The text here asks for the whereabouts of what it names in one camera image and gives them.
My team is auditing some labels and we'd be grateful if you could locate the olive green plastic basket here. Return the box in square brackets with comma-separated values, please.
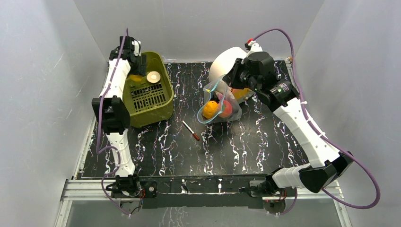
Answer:
[122, 52, 174, 128]

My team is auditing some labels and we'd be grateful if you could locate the purple toy eggplant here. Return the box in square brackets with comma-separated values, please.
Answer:
[215, 92, 225, 102]

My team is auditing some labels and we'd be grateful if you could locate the clear zip top bag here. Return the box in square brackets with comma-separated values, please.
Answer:
[197, 75, 242, 124]

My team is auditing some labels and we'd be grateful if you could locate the small orange toy fruit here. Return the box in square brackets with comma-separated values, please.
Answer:
[202, 100, 218, 119]

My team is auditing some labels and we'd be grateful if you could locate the yellow toy lemon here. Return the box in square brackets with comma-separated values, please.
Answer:
[129, 74, 143, 83]

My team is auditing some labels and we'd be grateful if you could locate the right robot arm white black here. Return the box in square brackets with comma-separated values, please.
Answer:
[223, 52, 353, 196]

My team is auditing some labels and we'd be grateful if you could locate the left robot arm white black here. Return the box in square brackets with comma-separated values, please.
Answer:
[92, 34, 143, 197]

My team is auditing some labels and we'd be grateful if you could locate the white round toy food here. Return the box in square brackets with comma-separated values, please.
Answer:
[146, 71, 161, 84]

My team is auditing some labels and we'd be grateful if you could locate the white orange cylindrical appliance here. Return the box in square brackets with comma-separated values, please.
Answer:
[208, 47, 254, 104]

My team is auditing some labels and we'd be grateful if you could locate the red white marker pen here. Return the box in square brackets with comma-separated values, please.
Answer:
[182, 120, 200, 141]

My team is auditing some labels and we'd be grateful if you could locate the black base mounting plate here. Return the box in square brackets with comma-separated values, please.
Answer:
[138, 175, 286, 210]

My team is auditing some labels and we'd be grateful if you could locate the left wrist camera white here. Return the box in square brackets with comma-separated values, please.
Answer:
[130, 37, 141, 56]

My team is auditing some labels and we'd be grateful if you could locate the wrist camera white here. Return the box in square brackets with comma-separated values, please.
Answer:
[130, 37, 141, 56]
[244, 38, 263, 54]

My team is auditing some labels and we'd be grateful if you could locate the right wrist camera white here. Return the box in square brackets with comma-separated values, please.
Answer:
[244, 38, 263, 54]

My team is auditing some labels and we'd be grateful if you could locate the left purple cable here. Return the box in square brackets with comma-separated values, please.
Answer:
[95, 27, 132, 218]

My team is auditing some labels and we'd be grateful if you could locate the purple cable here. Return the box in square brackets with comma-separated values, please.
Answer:
[247, 28, 381, 210]
[95, 27, 132, 218]

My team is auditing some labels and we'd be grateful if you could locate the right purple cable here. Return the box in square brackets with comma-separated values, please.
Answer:
[247, 28, 381, 210]

